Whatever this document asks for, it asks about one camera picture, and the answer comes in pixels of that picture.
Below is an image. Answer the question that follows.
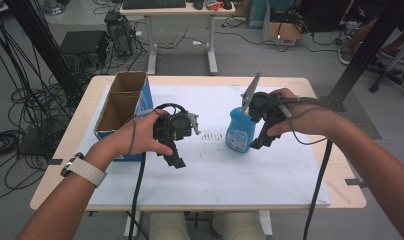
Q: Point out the grey left wrist cord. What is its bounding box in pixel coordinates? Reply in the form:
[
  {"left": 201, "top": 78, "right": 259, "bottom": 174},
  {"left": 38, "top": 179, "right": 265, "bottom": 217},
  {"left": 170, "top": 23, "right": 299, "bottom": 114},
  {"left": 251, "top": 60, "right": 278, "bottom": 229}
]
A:
[{"left": 127, "top": 114, "right": 138, "bottom": 156}]

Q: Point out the orange small item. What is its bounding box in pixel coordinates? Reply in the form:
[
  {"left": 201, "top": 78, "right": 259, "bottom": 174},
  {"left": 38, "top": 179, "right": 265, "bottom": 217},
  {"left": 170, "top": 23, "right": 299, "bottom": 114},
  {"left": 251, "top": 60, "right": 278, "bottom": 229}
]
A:
[{"left": 205, "top": 0, "right": 224, "bottom": 12}]

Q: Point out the white desk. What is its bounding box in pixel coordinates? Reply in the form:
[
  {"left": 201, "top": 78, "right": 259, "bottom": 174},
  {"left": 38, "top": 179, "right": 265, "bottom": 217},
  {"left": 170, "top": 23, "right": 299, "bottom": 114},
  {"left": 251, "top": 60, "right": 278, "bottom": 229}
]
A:
[{"left": 119, "top": 2, "right": 236, "bottom": 76}]

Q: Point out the black metal stand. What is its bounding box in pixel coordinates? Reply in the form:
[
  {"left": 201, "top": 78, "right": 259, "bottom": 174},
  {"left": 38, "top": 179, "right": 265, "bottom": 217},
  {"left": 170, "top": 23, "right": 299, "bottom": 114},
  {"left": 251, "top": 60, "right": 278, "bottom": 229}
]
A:
[
  {"left": 318, "top": 0, "right": 404, "bottom": 113},
  {"left": 4, "top": 0, "right": 83, "bottom": 104}
]

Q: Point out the black equipment case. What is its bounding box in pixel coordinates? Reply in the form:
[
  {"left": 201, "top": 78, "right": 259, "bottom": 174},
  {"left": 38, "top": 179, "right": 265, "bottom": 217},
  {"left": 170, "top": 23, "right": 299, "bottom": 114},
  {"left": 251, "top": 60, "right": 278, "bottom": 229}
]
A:
[{"left": 59, "top": 30, "right": 109, "bottom": 73}]

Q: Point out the person's leg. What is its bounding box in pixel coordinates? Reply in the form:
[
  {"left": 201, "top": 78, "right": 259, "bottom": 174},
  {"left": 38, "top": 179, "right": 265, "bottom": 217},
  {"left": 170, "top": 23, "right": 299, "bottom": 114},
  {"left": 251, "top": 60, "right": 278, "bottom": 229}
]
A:
[
  {"left": 338, "top": 18, "right": 379, "bottom": 66},
  {"left": 211, "top": 211, "right": 267, "bottom": 240},
  {"left": 149, "top": 211, "right": 191, "bottom": 240}
]

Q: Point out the white table mat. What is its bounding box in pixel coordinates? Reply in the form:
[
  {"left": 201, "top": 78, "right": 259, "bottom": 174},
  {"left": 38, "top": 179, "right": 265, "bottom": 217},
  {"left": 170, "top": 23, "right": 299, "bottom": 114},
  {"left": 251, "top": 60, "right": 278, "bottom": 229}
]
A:
[{"left": 77, "top": 84, "right": 332, "bottom": 207}]

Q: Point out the white table leg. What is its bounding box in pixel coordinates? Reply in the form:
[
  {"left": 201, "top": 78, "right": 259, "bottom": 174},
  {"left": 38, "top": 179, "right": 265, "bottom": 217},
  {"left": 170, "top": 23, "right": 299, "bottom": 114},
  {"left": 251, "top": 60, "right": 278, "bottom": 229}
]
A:
[
  {"left": 258, "top": 210, "right": 274, "bottom": 237},
  {"left": 123, "top": 211, "right": 142, "bottom": 238}
]

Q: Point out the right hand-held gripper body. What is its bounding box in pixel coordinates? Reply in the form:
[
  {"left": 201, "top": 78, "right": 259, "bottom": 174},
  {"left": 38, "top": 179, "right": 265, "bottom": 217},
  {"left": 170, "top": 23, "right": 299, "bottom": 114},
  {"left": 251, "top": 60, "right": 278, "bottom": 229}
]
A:
[{"left": 240, "top": 70, "right": 288, "bottom": 128}]

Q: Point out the bundle of black floor cables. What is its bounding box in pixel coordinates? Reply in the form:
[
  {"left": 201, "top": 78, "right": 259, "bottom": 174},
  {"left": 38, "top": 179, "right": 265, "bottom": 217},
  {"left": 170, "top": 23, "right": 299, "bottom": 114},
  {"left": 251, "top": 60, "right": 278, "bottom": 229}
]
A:
[{"left": 0, "top": 19, "right": 78, "bottom": 201}]

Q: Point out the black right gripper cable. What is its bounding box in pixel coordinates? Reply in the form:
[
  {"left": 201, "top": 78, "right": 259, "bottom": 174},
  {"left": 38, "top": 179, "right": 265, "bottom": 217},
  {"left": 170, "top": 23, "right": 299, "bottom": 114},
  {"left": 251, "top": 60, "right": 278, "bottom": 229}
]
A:
[{"left": 278, "top": 95, "right": 339, "bottom": 240}]

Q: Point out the grey right wrist cord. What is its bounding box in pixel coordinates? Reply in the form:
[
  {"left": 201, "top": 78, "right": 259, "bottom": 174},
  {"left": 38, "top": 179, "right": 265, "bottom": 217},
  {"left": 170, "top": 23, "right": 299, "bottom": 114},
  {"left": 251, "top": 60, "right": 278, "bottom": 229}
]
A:
[{"left": 287, "top": 105, "right": 330, "bottom": 146}]

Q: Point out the blue bottle with white cap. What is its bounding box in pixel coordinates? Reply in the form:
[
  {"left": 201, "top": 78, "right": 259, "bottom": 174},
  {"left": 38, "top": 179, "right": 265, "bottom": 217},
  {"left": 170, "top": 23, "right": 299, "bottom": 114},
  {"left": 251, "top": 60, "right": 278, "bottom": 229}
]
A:
[{"left": 225, "top": 106, "right": 258, "bottom": 154}]

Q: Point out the grey wrist cord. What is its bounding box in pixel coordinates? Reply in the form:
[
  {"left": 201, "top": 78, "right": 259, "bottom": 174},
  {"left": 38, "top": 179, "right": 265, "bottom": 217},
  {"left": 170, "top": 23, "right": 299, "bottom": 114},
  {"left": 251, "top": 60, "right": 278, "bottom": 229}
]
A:
[
  {"left": 127, "top": 114, "right": 138, "bottom": 156},
  {"left": 287, "top": 105, "right": 330, "bottom": 146}
]

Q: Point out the black keyboard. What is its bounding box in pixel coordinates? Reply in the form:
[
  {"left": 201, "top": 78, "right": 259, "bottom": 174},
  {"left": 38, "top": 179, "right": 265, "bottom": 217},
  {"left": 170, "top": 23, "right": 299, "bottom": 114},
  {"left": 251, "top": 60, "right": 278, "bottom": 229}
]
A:
[{"left": 122, "top": 0, "right": 187, "bottom": 10}]

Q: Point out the person's left leg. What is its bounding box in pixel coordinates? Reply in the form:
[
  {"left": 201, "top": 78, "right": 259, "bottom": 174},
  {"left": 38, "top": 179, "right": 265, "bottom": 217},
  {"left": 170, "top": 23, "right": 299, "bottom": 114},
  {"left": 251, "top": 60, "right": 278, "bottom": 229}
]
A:
[{"left": 149, "top": 211, "right": 191, "bottom": 240}]

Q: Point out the wristwatch with white band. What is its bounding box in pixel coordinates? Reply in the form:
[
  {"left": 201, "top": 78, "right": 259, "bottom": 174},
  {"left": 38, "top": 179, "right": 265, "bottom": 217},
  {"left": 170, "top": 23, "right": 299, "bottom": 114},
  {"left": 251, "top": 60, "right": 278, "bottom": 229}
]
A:
[{"left": 60, "top": 152, "right": 108, "bottom": 188}]

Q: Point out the brown cardboard box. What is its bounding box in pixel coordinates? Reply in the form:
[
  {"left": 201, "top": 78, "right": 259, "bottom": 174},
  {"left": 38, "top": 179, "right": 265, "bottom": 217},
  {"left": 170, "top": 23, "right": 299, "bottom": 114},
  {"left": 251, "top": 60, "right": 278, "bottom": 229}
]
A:
[{"left": 262, "top": 6, "right": 304, "bottom": 46}]

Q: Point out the blue cardboard box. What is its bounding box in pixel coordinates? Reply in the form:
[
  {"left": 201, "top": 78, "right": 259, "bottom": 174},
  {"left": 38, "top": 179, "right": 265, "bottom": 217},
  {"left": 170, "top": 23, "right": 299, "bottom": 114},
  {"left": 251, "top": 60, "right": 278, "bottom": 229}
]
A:
[{"left": 93, "top": 70, "right": 154, "bottom": 162}]

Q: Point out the black computer tower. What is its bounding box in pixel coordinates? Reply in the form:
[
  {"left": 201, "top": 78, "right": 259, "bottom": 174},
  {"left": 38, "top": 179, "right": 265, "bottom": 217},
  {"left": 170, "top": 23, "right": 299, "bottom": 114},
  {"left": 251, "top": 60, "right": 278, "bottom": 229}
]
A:
[{"left": 104, "top": 11, "right": 138, "bottom": 57}]

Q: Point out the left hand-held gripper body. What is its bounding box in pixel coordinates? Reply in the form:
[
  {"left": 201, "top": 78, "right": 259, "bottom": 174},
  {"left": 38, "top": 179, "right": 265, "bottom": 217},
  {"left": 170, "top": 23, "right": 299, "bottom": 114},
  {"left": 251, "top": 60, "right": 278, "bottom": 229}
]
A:
[{"left": 152, "top": 109, "right": 202, "bottom": 145}]

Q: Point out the person's right hand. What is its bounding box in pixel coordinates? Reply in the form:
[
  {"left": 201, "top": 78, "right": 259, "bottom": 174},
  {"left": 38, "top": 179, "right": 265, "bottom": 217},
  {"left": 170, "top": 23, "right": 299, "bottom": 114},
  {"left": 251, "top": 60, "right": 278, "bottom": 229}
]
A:
[{"left": 266, "top": 87, "right": 342, "bottom": 138}]

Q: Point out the person's right leg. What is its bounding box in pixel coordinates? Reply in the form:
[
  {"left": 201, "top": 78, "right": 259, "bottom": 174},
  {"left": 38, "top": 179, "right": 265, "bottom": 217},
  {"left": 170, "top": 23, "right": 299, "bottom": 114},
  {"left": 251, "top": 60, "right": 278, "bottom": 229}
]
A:
[{"left": 211, "top": 211, "right": 267, "bottom": 240}]

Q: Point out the person's left hand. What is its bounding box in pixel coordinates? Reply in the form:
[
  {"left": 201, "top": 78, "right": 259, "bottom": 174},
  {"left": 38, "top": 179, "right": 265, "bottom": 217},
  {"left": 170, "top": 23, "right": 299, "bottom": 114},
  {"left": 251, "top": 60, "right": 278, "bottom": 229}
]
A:
[{"left": 89, "top": 109, "right": 175, "bottom": 168}]

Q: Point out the black chair base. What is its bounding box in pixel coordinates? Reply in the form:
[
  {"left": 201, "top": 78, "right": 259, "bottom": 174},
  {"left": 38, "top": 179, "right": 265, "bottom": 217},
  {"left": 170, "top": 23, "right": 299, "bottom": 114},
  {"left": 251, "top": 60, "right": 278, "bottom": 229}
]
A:
[{"left": 368, "top": 36, "right": 404, "bottom": 98}]

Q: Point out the grey floor mat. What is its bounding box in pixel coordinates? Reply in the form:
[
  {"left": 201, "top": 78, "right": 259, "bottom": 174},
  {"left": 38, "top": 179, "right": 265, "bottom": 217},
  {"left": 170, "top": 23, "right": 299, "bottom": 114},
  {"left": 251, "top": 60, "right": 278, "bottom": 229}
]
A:
[{"left": 311, "top": 83, "right": 383, "bottom": 141}]

